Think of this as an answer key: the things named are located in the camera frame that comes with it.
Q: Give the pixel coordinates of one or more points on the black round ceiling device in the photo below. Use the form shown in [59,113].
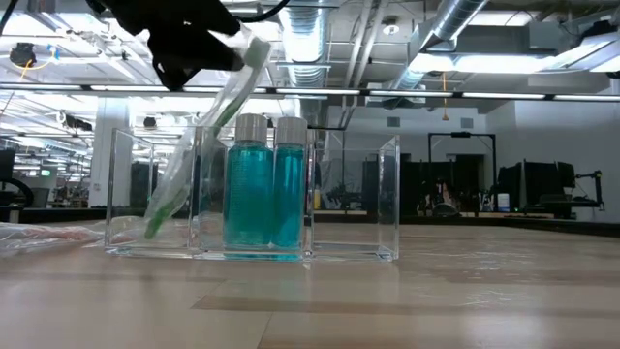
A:
[22,54]

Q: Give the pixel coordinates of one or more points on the black background robot arm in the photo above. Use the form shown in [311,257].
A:
[599,189]

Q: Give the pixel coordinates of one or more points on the black background rig frame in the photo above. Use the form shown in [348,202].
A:
[460,135]

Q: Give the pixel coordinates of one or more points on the white square pillar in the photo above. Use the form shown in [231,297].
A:
[97,160]

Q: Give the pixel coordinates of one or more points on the long linear ceiling light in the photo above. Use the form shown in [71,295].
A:
[387,93]

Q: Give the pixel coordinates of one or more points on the person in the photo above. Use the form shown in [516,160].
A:
[446,199]

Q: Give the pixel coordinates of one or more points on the teal mouthwash bottle white cap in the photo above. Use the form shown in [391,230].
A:
[248,194]
[290,194]

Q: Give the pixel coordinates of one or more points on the green toothbrush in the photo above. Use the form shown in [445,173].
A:
[164,211]

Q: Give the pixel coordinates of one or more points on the black cabinet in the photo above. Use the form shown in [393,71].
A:
[144,184]

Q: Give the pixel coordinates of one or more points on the clear acrylic three-compartment organizer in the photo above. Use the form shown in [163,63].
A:
[393,194]

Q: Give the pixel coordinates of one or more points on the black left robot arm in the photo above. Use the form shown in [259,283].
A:
[104,6]

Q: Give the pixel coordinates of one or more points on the silver spiral air duct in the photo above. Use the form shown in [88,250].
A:
[455,19]
[305,48]

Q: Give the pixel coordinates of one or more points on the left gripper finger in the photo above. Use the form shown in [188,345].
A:
[176,75]
[203,51]

